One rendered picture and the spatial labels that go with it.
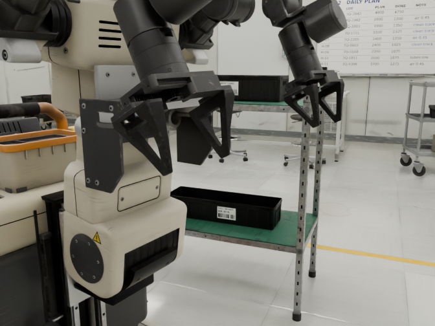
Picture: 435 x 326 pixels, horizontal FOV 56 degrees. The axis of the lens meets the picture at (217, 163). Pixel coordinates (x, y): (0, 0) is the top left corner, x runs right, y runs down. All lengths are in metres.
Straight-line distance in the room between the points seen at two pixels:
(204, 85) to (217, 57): 6.54
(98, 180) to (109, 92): 0.16
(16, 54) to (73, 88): 0.19
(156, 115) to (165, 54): 0.08
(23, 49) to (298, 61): 0.48
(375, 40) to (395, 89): 0.76
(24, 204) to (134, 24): 0.64
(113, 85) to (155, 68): 0.31
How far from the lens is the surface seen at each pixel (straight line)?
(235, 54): 6.90
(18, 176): 1.06
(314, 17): 0.83
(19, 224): 1.03
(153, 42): 0.47
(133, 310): 1.36
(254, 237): 1.88
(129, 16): 0.49
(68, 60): 0.76
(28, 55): 0.70
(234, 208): 1.99
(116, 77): 0.77
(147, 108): 0.41
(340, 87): 0.88
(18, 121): 1.33
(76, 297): 1.06
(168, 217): 0.89
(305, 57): 0.83
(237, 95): 1.86
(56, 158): 1.10
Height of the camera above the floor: 1.10
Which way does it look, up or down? 13 degrees down
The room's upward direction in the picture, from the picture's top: straight up
